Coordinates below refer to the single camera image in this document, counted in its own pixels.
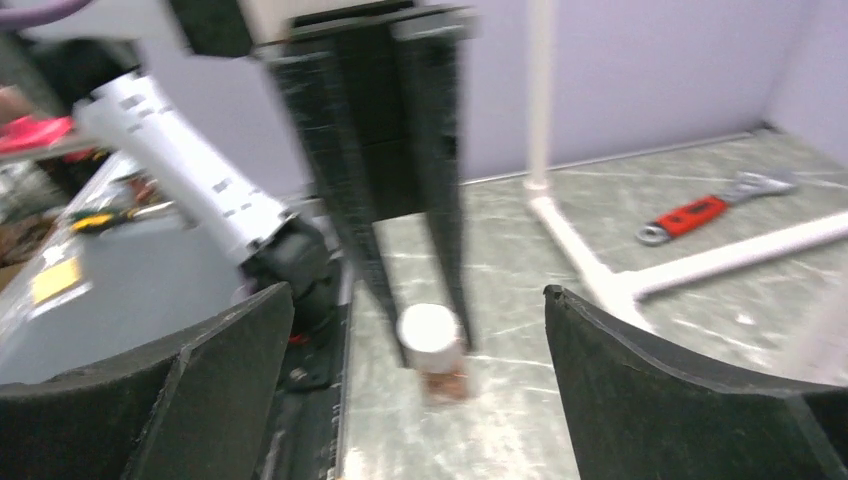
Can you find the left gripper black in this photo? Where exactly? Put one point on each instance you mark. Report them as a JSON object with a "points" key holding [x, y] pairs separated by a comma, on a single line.
{"points": [[373, 94]]}

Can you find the white PVC pipe frame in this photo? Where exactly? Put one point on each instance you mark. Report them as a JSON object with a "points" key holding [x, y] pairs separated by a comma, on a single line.
{"points": [[645, 286]]}

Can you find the red handled adjustable wrench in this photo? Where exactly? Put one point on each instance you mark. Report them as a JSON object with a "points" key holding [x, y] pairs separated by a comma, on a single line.
{"points": [[682, 220]]}

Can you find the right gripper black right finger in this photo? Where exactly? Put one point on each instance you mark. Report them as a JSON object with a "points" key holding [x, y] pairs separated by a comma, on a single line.
{"points": [[642, 407]]}

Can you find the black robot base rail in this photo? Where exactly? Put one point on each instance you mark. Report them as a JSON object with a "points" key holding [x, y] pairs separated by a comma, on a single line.
{"points": [[304, 434]]}

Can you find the glitter nail polish bottle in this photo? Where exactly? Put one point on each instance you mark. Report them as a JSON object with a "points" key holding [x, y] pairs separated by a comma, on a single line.
{"points": [[432, 338]]}

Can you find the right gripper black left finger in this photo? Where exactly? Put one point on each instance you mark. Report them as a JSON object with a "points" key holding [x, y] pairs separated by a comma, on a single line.
{"points": [[190, 405]]}

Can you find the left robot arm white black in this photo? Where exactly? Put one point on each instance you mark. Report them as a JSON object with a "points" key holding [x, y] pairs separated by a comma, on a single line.
{"points": [[129, 112]]}

